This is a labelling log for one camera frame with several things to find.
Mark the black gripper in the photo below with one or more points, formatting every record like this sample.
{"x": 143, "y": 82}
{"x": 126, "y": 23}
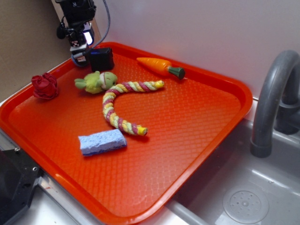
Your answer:
{"x": 76, "y": 13}

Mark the black box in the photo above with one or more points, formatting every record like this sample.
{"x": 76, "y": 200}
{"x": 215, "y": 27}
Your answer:
{"x": 101, "y": 59}

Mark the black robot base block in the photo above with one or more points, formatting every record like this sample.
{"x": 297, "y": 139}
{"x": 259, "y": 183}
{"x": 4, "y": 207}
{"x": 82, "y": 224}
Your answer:
{"x": 19, "y": 175}

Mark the red crumpled cloth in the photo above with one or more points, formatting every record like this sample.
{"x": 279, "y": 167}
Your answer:
{"x": 45, "y": 86}

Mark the orange toy carrot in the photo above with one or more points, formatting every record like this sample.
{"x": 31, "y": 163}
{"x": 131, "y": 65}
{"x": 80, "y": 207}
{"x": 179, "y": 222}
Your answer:
{"x": 162, "y": 67}

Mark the blue sponge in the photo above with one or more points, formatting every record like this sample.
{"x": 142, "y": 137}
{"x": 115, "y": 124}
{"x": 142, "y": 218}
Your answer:
{"x": 102, "y": 142}

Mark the orange plastic tray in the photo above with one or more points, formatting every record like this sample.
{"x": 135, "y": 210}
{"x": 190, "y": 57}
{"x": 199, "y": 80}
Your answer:
{"x": 186, "y": 120}

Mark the grey toy sink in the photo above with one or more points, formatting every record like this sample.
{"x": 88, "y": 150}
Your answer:
{"x": 200, "y": 199}

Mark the grey toy faucet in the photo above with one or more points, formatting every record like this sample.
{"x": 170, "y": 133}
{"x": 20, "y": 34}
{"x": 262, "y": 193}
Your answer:
{"x": 278, "y": 107}

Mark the round sink drain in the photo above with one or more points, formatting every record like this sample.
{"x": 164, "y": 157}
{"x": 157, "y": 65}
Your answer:
{"x": 245, "y": 205}

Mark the green plush rope toy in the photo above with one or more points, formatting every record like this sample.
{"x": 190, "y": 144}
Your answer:
{"x": 106, "y": 82}

